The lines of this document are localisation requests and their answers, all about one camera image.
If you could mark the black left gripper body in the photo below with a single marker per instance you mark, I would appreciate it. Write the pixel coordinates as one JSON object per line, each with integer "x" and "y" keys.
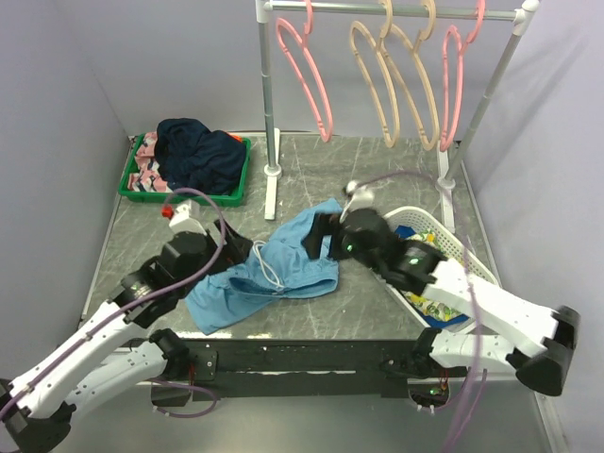
{"x": 209, "y": 250}

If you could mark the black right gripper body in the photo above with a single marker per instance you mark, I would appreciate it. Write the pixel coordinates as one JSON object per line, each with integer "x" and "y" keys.
{"x": 348, "y": 250}

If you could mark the light blue shorts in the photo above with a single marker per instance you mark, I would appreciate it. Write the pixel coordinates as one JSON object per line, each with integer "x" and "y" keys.
{"x": 276, "y": 269}

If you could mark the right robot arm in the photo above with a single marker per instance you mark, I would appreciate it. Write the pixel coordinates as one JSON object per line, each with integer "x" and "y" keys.
{"x": 534, "y": 342}

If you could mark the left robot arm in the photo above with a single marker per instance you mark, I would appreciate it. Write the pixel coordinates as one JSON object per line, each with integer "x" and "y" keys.
{"x": 112, "y": 351}

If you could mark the royal blue garment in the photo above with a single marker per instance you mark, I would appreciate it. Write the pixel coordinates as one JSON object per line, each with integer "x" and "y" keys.
{"x": 404, "y": 232}

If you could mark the pink patterned cloth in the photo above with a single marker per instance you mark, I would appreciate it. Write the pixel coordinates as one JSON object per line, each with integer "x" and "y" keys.
{"x": 146, "y": 177}

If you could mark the white perforated laundry basket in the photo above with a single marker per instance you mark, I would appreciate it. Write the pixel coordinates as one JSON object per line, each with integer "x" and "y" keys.
{"x": 421, "y": 220}

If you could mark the navy blue garment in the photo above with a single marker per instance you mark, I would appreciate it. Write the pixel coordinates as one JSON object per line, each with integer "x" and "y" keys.
{"x": 192, "y": 156}

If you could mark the lemon print cloth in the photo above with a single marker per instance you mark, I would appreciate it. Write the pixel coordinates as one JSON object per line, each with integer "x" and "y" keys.
{"x": 435, "y": 313}

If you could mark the white clothes rack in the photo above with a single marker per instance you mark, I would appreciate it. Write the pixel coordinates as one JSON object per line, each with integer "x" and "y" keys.
{"x": 413, "y": 25}

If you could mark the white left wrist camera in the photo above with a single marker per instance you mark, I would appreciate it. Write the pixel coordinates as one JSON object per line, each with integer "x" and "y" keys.
{"x": 183, "y": 217}

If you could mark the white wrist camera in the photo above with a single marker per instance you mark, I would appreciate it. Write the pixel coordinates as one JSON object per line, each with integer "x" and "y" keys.
{"x": 183, "y": 217}
{"x": 359, "y": 196}

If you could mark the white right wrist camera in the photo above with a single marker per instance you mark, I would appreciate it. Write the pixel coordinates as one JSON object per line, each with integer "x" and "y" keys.
{"x": 359, "y": 196}

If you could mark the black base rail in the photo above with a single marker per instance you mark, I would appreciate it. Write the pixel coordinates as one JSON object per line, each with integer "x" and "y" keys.
{"x": 255, "y": 367}

